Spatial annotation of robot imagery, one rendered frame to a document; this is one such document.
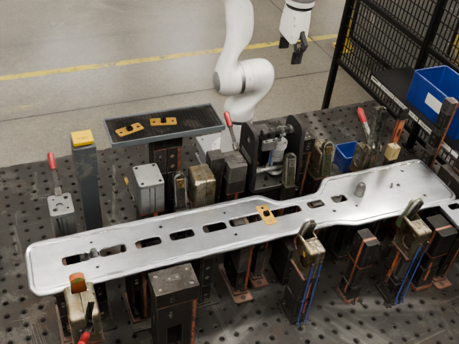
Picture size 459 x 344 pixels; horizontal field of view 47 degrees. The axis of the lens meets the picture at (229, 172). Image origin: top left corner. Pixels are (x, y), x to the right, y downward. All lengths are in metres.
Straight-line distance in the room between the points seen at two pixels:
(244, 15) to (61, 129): 2.08
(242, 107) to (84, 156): 0.66
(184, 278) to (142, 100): 2.63
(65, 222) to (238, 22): 0.89
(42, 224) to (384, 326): 1.25
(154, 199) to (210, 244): 0.22
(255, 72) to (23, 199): 1.01
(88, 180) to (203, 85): 2.49
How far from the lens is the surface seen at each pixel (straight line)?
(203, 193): 1.67
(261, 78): 1.98
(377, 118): 1.86
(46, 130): 3.73
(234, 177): 1.73
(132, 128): 1.70
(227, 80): 1.93
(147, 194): 1.60
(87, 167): 1.73
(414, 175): 1.98
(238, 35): 1.92
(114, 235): 1.59
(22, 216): 2.13
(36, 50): 4.67
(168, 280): 1.44
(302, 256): 1.58
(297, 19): 1.54
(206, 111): 1.80
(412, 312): 1.95
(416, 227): 1.71
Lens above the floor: 2.17
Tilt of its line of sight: 41 degrees down
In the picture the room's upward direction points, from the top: 6 degrees clockwise
